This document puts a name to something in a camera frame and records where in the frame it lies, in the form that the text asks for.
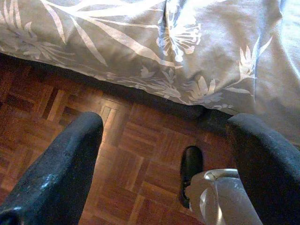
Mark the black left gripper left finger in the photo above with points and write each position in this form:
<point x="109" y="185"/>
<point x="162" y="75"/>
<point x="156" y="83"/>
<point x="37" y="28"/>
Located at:
<point x="58" y="175"/>

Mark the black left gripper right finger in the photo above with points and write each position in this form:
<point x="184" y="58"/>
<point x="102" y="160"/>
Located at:
<point x="269" y="175"/>

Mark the silver robot left leg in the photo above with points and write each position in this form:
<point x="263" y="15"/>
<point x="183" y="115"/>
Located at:
<point x="222" y="201"/>

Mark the black robot left foot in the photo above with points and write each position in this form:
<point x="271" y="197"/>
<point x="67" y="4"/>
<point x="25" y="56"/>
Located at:
<point x="191" y="164"/>

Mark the grey floral bed sheet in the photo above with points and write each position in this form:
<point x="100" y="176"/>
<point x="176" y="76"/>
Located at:
<point x="140" y="35"/>

